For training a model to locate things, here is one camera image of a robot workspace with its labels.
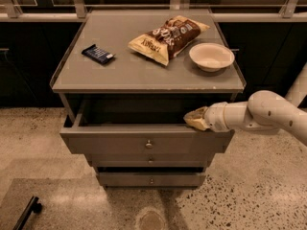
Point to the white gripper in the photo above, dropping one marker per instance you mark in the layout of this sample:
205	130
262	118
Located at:
215	117

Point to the grey top drawer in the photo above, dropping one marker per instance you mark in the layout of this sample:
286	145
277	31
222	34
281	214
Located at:
99	132

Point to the grey drawer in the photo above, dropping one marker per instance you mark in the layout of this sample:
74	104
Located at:
99	132
149	160
129	179

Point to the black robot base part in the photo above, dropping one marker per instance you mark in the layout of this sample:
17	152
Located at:
33	206

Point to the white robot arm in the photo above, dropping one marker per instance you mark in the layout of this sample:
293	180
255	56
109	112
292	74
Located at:
264	110

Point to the grey drawer cabinet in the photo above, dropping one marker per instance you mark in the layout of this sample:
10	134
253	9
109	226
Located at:
132	83

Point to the grey bottom drawer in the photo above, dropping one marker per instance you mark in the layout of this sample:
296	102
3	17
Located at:
129	179

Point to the grey middle drawer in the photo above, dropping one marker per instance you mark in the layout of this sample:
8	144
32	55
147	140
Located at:
149	160

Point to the white paper bowl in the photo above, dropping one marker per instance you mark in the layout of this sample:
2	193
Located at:
211	57

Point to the brown yellow chip bag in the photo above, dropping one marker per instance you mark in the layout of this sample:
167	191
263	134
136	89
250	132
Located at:
166	42

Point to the dark blue snack bar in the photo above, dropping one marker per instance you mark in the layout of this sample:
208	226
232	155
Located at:
97	54

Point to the metal railing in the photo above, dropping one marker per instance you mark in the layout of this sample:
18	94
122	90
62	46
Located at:
11	10

